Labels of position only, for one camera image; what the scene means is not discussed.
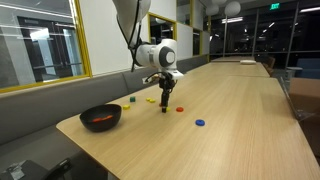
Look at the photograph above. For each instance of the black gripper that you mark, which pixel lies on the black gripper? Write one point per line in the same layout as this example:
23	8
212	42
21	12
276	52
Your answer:
166	85

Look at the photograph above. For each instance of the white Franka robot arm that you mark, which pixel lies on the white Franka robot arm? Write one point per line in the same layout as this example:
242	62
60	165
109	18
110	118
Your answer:
153	55

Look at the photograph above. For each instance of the black bowl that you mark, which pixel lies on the black bowl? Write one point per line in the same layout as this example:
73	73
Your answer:
100	126

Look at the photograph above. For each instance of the yellow cube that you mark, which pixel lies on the yellow cube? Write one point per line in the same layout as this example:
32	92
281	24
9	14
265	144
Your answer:
126	107
148	99

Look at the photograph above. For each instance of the green cube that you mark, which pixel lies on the green cube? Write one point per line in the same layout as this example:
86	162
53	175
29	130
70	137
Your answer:
132	99

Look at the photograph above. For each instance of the yellow framed window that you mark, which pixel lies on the yellow framed window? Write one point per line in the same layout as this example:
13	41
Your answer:
196	41
40	50
161	33

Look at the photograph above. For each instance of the light wood table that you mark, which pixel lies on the light wood table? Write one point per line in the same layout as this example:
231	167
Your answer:
233	70
230	59

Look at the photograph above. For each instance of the white plate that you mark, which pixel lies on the white plate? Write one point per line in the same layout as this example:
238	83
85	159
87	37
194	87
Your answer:
248	62

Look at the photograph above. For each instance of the white oval pendant lamp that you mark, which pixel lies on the white oval pendant lamp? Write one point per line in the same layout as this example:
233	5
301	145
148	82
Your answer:
232	8
212	9

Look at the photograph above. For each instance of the brown leather chair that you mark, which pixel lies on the brown leather chair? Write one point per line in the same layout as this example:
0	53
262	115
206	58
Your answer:
270	65

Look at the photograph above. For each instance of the grey upholstered bench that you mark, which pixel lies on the grey upholstered bench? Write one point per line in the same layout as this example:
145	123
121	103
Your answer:
33	110

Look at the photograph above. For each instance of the green exit sign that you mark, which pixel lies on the green exit sign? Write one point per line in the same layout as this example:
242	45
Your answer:
274	6

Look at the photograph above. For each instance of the blue sofa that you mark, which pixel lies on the blue sofa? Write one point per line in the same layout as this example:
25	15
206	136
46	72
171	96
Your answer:
308	68

